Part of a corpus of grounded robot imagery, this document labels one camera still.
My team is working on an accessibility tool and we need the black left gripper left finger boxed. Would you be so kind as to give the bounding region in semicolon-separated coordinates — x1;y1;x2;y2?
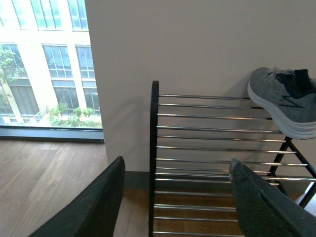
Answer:
30;156;125;237

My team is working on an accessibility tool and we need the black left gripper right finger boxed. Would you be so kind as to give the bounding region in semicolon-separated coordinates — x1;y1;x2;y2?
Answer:
229;158;316;237

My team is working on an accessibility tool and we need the grey sneaker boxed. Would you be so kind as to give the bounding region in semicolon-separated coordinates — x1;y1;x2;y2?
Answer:
247;67;316;140

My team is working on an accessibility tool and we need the black metal shoe rack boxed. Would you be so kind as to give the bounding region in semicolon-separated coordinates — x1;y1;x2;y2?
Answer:
148;81;316;237

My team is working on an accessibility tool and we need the black window frame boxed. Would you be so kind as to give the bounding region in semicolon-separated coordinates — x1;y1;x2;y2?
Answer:
0;125;104;144

